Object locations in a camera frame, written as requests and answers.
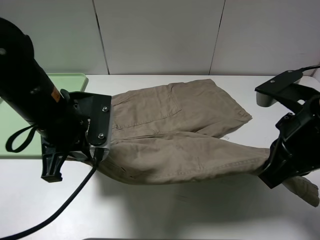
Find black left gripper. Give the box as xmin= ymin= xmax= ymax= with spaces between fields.
xmin=41 ymin=89 xmax=96 ymax=183

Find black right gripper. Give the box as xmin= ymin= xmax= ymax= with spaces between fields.
xmin=258 ymin=83 xmax=320 ymax=189

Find khaki jeans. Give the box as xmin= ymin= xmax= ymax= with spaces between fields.
xmin=67 ymin=78 xmax=320 ymax=208

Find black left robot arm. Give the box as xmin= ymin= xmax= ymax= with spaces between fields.
xmin=0 ymin=19 xmax=112 ymax=183

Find green plastic tray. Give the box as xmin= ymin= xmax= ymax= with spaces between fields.
xmin=0 ymin=73 xmax=89 ymax=159

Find black strap loop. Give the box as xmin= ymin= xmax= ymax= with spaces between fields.
xmin=5 ymin=124 xmax=39 ymax=153

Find black camera cable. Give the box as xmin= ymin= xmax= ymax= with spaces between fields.
xmin=0 ymin=147 xmax=105 ymax=240
xmin=298 ymin=64 xmax=320 ymax=73

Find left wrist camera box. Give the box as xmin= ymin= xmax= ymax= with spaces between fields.
xmin=87 ymin=94 xmax=113 ymax=162

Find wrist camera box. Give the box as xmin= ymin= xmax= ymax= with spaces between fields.
xmin=255 ymin=69 xmax=303 ymax=108
xmin=87 ymin=94 xmax=113 ymax=162

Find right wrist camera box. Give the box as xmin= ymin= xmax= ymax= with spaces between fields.
xmin=255 ymin=69 xmax=303 ymax=108

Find black right camera cable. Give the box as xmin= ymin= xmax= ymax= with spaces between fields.
xmin=298 ymin=64 xmax=320 ymax=73

